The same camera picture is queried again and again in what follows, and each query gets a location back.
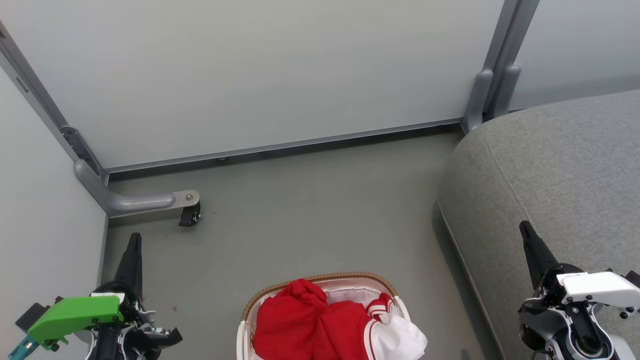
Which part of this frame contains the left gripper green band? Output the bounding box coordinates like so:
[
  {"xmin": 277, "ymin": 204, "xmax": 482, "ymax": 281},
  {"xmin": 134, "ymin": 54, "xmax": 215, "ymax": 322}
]
[{"xmin": 15, "ymin": 232, "xmax": 152, "ymax": 352}]

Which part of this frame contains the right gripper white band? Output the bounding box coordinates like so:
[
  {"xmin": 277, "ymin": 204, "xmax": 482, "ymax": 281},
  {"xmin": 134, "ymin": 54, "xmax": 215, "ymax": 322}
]
[{"xmin": 519, "ymin": 221, "xmax": 640, "ymax": 319}]

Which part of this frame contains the red and white garment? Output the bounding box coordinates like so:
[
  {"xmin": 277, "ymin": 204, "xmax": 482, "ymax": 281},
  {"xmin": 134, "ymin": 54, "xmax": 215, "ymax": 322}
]
[{"xmin": 252, "ymin": 278, "xmax": 429, "ymax": 360}]

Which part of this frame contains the grey fabric sofa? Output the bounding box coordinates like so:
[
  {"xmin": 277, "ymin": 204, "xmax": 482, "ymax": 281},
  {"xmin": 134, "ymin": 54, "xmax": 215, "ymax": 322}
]
[{"xmin": 438, "ymin": 90, "xmax": 640, "ymax": 360}]

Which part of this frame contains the grey partition foot with plate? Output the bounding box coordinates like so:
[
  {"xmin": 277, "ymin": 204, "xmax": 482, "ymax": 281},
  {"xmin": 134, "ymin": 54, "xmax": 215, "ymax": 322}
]
[{"xmin": 74, "ymin": 159, "xmax": 201, "ymax": 219}]

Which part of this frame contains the black caster wheel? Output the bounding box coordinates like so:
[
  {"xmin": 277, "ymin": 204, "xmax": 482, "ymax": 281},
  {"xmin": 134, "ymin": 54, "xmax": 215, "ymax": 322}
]
[{"xmin": 178, "ymin": 203, "xmax": 202, "ymax": 228}]

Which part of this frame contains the short grey partition foot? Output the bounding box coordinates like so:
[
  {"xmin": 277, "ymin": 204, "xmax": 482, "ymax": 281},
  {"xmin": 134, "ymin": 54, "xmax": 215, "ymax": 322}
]
[
  {"xmin": 492, "ymin": 64, "xmax": 522, "ymax": 120},
  {"xmin": 461, "ymin": 69, "xmax": 495, "ymax": 134}
]

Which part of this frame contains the teal cable connector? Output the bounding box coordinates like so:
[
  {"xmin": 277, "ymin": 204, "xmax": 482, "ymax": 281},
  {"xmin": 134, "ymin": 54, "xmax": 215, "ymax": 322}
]
[{"xmin": 7, "ymin": 335, "xmax": 40, "ymax": 360}]

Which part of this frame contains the grey partition corner post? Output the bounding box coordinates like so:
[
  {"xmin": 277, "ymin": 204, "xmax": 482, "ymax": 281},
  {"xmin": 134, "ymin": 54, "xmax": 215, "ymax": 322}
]
[{"xmin": 0, "ymin": 22, "xmax": 110, "ymax": 183}]

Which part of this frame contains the grey partition base rail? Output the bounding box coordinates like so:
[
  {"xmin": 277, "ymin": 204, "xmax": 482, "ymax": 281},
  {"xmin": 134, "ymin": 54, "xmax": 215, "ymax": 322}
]
[{"xmin": 106, "ymin": 118, "xmax": 465, "ymax": 175}]

